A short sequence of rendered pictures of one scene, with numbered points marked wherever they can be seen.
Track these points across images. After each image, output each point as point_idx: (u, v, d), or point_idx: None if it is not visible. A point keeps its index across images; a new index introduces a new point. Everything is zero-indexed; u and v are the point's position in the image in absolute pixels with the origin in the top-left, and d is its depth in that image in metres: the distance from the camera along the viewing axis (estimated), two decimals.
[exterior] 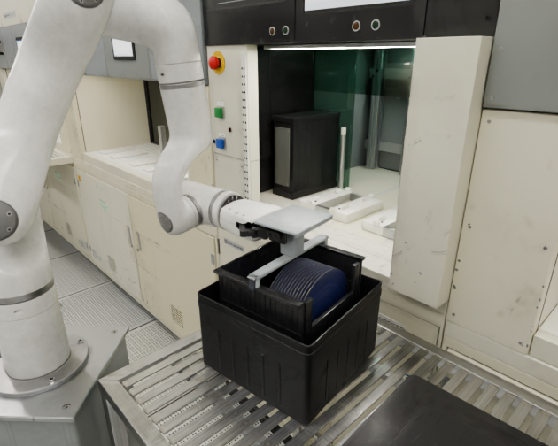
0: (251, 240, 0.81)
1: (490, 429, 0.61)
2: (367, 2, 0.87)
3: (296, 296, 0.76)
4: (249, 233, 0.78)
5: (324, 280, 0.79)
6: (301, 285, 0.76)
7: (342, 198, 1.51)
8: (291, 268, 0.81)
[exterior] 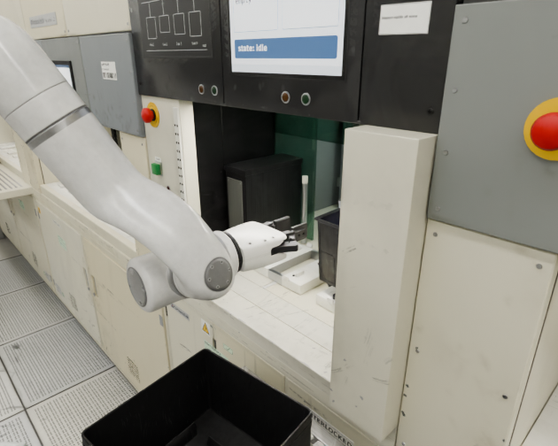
0: (286, 257, 0.74)
1: None
2: (295, 71, 0.72)
3: None
4: (296, 242, 0.74)
5: None
6: None
7: (301, 257, 1.36)
8: None
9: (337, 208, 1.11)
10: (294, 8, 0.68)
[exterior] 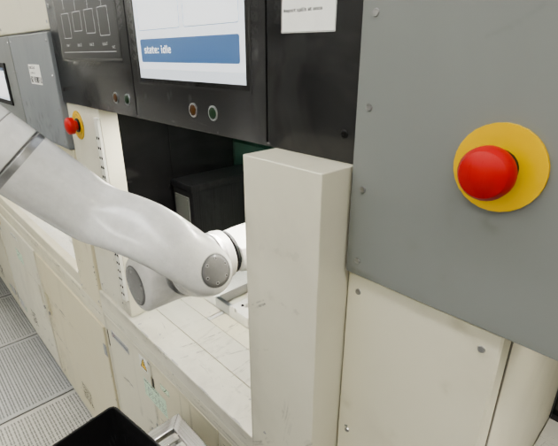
0: None
1: None
2: (200, 79, 0.58)
3: None
4: None
5: None
6: None
7: None
8: None
9: None
10: (193, 0, 0.55)
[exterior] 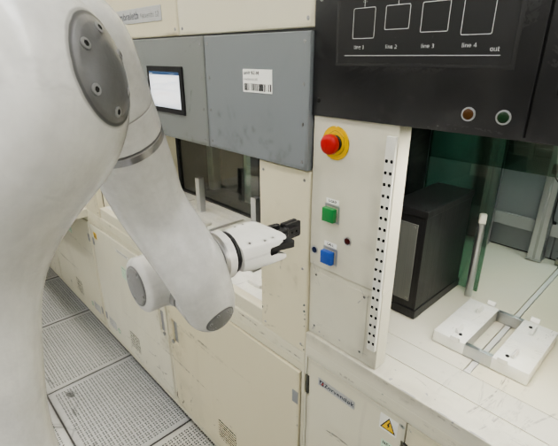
0: (286, 257, 0.74)
1: None
2: None
3: None
4: (290, 239, 0.76)
5: None
6: None
7: (489, 322, 1.05)
8: None
9: None
10: None
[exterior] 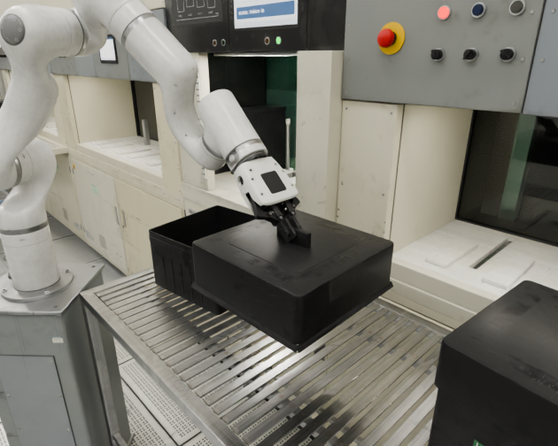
0: (298, 193, 0.83)
1: (328, 226, 0.88)
2: (272, 24, 1.22)
3: None
4: (294, 207, 0.84)
5: None
6: None
7: None
8: None
9: None
10: None
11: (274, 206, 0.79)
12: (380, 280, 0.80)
